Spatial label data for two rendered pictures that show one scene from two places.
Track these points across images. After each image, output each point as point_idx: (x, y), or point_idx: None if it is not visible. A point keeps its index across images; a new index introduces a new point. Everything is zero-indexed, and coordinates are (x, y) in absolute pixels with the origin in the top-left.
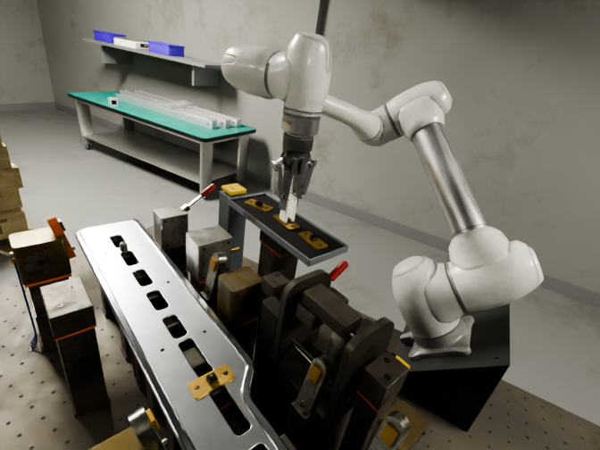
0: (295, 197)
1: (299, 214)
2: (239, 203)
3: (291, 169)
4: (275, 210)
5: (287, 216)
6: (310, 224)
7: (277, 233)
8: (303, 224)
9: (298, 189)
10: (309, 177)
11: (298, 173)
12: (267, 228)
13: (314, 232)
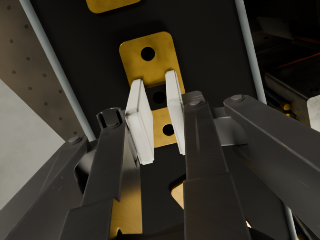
0: (130, 122)
1: (91, 135)
2: (267, 228)
3: (243, 214)
4: (166, 179)
5: (165, 80)
6: (68, 69)
7: (222, 15)
8: (97, 72)
9: (116, 141)
10: (15, 207)
11: (121, 214)
12: (252, 46)
13: (68, 4)
